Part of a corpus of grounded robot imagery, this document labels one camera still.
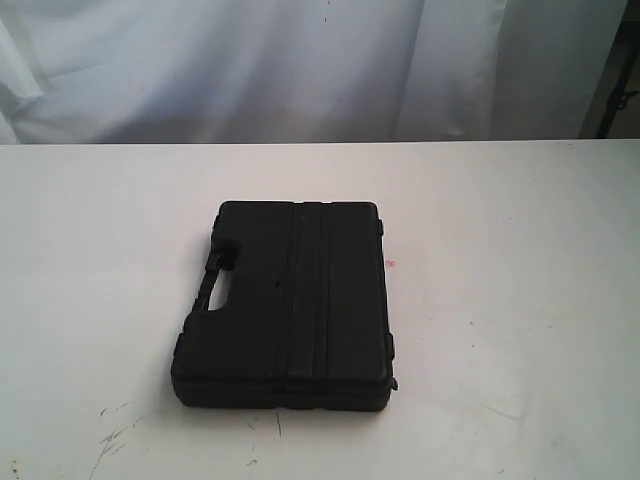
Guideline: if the black plastic tool case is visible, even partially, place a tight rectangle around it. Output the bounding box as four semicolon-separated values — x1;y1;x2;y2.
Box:
170;201;397;412

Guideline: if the white backdrop curtain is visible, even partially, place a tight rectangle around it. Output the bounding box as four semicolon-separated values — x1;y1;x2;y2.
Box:
1;1;626;144

